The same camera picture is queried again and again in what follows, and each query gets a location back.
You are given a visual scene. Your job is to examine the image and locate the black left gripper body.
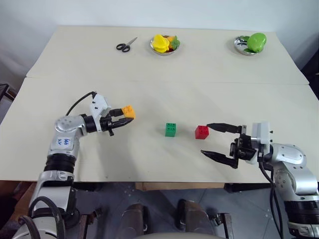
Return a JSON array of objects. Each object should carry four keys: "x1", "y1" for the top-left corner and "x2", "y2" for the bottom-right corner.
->
[{"x1": 100, "y1": 114, "x2": 121, "y2": 137}]

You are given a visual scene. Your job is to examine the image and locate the green toy brick cube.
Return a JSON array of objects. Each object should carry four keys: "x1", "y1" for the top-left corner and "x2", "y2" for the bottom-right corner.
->
[{"x1": 164, "y1": 122, "x2": 177, "y2": 137}]

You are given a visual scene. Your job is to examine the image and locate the black-handled scissors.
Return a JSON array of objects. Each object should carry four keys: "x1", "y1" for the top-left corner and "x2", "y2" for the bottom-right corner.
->
[{"x1": 115, "y1": 37, "x2": 138, "y2": 53}]

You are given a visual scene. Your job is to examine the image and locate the shiny steel bowl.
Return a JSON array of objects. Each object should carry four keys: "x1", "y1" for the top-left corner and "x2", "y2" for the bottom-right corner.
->
[{"x1": 233, "y1": 35, "x2": 265, "y2": 56}]

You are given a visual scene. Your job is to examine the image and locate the dark background object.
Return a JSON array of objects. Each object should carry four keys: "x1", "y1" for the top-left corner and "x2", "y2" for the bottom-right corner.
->
[{"x1": 298, "y1": 37, "x2": 319, "y2": 86}]

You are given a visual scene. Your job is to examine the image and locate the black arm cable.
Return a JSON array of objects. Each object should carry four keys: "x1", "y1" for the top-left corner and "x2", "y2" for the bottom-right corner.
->
[
  {"x1": 258, "y1": 159, "x2": 288, "y2": 239},
  {"x1": 65, "y1": 91, "x2": 98, "y2": 117}
]

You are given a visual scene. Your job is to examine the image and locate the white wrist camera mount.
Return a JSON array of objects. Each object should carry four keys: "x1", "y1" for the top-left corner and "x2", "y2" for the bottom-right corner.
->
[
  {"x1": 89, "y1": 93, "x2": 112, "y2": 132},
  {"x1": 245, "y1": 121, "x2": 274, "y2": 165}
]

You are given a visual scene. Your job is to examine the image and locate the red toy brick cube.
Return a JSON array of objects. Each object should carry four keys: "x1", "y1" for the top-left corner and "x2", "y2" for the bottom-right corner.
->
[{"x1": 194, "y1": 125, "x2": 209, "y2": 140}]

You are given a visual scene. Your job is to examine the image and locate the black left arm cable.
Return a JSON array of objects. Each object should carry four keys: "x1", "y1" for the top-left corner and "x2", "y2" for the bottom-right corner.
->
[{"x1": 65, "y1": 91, "x2": 98, "y2": 117}]

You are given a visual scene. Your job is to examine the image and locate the small steel bowl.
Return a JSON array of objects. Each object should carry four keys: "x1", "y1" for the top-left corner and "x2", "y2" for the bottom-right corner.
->
[{"x1": 149, "y1": 37, "x2": 182, "y2": 56}]

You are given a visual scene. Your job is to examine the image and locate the dark rounded shape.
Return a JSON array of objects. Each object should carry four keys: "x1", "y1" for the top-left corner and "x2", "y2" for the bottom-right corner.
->
[
  {"x1": 121, "y1": 202, "x2": 151, "y2": 239},
  {"x1": 175, "y1": 199, "x2": 213, "y2": 239}
]

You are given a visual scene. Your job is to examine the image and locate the yellow toy bell pepper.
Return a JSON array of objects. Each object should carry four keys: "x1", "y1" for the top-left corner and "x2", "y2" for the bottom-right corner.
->
[{"x1": 152, "y1": 34, "x2": 171, "y2": 54}]

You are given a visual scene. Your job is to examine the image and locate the dark furniture piece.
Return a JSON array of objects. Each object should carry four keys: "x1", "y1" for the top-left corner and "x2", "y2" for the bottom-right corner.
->
[{"x1": 0, "y1": 83, "x2": 18, "y2": 102}]

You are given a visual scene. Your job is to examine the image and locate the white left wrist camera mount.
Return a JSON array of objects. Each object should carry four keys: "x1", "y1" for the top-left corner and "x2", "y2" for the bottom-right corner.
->
[{"x1": 89, "y1": 93, "x2": 112, "y2": 132}]

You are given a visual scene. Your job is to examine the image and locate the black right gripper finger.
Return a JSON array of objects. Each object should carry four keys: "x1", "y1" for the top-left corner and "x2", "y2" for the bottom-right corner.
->
[
  {"x1": 206, "y1": 122, "x2": 244, "y2": 135},
  {"x1": 200, "y1": 149, "x2": 239, "y2": 170}
]

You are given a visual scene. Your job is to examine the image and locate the green toy vegetable piece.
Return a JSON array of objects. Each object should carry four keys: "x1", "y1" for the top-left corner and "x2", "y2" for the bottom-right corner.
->
[{"x1": 169, "y1": 35, "x2": 181, "y2": 50}]

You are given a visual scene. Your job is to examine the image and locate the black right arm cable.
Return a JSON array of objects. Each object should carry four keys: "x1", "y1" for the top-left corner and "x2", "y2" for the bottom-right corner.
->
[{"x1": 258, "y1": 159, "x2": 288, "y2": 239}]

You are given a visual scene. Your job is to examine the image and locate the orange toy brick cube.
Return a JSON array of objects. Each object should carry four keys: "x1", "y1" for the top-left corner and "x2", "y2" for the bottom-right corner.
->
[{"x1": 121, "y1": 105, "x2": 137, "y2": 120}]

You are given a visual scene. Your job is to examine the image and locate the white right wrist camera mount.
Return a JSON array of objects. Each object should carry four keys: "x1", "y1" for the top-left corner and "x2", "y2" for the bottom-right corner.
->
[{"x1": 245, "y1": 121, "x2": 274, "y2": 165}]

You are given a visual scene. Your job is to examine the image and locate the wooden board under table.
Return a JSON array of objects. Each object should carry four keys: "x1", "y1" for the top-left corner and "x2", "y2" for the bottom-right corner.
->
[{"x1": 135, "y1": 182, "x2": 225, "y2": 191}]

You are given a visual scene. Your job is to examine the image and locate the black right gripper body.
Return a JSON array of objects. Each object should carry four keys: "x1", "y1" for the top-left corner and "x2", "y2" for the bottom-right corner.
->
[{"x1": 229, "y1": 124, "x2": 257, "y2": 165}]

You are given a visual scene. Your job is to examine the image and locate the green toy bell pepper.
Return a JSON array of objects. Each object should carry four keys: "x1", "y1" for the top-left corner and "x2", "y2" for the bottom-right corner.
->
[{"x1": 247, "y1": 32, "x2": 268, "y2": 53}]

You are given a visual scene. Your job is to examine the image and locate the black shoulder cable loop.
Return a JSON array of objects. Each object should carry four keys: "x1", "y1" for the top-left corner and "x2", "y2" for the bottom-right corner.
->
[{"x1": 18, "y1": 196, "x2": 66, "y2": 239}]

